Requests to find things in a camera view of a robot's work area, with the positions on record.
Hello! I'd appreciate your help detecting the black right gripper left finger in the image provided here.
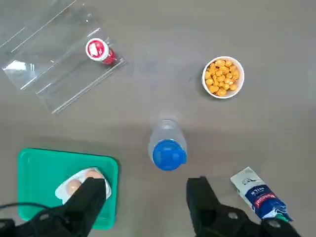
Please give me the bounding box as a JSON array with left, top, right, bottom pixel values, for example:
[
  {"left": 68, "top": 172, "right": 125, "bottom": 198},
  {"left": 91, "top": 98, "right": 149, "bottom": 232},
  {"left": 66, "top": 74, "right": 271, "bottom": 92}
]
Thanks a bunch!
[{"left": 0, "top": 176, "right": 107, "bottom": 237}]

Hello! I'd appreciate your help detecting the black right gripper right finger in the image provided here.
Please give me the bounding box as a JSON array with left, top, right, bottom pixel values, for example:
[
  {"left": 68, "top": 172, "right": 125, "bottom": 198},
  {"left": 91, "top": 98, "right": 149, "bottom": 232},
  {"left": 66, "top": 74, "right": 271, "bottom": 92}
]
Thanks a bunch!
[{"left": 186, "top": 176, "right": 302, "bottom": 237}]

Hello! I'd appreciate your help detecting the blue white milk carton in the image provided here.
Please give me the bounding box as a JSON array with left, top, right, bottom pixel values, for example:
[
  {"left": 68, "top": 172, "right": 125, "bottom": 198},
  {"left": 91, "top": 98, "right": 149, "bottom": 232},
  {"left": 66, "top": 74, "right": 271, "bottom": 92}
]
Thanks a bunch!
[{"left": 230, "top": 166, "right": 293, "bottom": 222}]

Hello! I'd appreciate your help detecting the clear acrylic display stand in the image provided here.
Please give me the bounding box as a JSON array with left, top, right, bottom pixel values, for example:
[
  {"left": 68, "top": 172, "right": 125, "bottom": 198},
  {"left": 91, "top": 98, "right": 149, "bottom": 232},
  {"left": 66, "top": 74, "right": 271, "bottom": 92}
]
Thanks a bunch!
[{"left": 0, "top": 0, "right": 128, "bottom": 115}]

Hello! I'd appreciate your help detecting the brown egg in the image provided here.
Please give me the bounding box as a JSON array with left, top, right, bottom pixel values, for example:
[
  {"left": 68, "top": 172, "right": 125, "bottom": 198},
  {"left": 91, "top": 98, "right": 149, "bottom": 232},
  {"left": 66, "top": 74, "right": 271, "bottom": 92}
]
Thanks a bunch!
[
  {"left": 84, "top": 170, "right": 103, "bottom": 180},
  {"left": 67, "top": 179, "right": 82, "bottom": 196}
]

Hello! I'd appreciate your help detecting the white egg holder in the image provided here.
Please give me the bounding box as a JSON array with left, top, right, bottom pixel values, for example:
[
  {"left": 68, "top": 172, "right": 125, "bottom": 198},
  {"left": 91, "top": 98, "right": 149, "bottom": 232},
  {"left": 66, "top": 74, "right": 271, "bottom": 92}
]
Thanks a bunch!
[{"left": 54, "top": 167, "right": 112, "bottom": 205}]

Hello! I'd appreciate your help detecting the green plastic tray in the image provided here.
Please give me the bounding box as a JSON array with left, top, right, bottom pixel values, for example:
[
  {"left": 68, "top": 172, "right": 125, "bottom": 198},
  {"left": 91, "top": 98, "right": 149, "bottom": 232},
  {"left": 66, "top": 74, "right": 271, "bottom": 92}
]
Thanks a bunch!
[{"left": 17, "top": 148, "right": 119, "bottom": 231}]

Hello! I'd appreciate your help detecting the clear bottle with blue cap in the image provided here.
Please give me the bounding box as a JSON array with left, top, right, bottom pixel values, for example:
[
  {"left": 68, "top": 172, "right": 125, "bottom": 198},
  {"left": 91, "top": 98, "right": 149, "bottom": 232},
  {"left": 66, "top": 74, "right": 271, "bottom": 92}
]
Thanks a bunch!
[{"left": 148, "top": 118, "right": 188, "bottom": 172}]

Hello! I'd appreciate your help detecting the white cup of popcorn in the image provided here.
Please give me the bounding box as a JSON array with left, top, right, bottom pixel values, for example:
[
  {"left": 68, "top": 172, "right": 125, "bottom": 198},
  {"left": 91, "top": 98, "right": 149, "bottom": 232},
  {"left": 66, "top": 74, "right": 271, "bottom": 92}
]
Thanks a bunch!
[{"left": 201, "top": 56, "right": 245, "bottom": 99}]

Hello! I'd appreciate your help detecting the red yogurt bottle white cap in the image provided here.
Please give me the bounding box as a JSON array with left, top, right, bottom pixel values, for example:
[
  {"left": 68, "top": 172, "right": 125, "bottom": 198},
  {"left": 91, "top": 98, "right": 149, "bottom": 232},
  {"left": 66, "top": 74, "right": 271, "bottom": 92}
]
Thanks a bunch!
[{"left": 85, "top": 38, "right": 117, "bottom": 66}]

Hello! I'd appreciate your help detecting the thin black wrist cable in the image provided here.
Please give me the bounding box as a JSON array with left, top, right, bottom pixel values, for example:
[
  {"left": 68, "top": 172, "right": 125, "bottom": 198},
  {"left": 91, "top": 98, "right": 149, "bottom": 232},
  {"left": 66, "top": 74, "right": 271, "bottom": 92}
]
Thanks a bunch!
[{"left": 0, "top": 202, "right": 53, "bottom": 211}]

